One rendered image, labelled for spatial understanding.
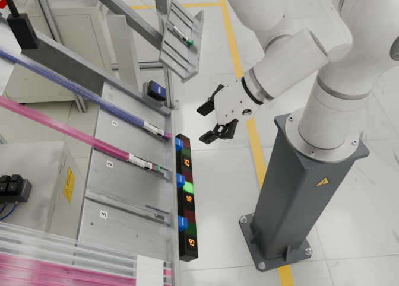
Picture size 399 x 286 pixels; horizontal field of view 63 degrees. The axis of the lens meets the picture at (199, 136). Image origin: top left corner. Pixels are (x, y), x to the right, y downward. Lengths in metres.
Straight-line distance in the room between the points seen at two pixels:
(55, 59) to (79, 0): 0.89
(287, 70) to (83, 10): 1.14
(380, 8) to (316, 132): 0.34
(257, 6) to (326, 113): 0.33
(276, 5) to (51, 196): 0.70
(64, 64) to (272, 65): 0.45
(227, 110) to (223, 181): 0.91
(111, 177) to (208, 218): 0.90
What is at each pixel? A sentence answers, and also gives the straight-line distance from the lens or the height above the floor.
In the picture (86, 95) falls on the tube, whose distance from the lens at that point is 0.74.
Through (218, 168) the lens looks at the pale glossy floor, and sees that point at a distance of 1.65.
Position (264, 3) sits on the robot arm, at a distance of 0.57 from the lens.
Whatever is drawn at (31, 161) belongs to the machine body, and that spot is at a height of 0.62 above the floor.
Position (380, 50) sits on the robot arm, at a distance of 0.62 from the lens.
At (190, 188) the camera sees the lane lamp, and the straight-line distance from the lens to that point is 0.83.
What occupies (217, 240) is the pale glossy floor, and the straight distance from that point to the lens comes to 1.48.
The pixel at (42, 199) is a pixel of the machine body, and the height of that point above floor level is 0.62.
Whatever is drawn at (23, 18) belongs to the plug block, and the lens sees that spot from 0.47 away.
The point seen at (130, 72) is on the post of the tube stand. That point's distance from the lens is 1.21.
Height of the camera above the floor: 1.37
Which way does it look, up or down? 51 degrees down
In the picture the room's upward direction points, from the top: straight up
